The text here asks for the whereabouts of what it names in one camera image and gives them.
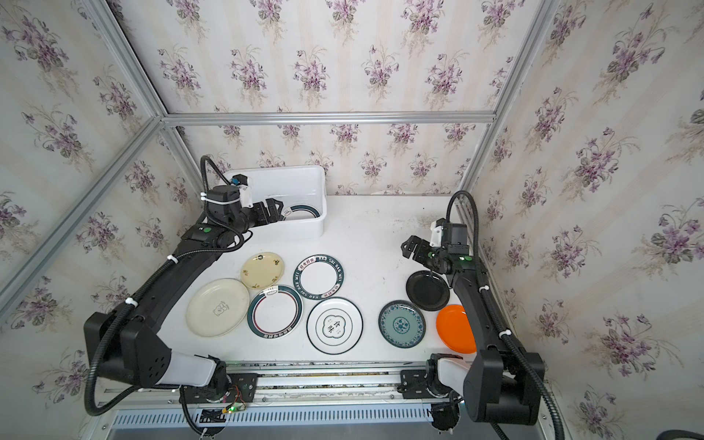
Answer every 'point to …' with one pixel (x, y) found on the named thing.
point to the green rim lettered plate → (317, 277)
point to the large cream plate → (216, 307)
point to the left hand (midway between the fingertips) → (270, 205)
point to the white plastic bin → (292, 186)
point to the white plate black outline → (335, 325)
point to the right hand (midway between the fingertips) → (424, 250)
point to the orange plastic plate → (456, 330)
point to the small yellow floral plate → (261, 270)
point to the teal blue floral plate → (401, 324)
